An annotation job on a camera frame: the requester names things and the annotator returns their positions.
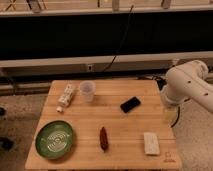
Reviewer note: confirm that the white sponge block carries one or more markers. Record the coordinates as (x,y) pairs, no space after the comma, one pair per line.
(151,144)

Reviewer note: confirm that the green plate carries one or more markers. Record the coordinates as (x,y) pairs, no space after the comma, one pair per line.
(54,139)

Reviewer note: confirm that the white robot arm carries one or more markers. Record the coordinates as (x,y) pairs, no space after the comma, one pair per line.
(188,80)

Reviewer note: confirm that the white wall outlet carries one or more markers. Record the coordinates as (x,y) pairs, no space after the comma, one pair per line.
(89,68)

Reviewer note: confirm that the clear plastic cup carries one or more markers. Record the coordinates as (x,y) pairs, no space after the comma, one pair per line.
(87,90)

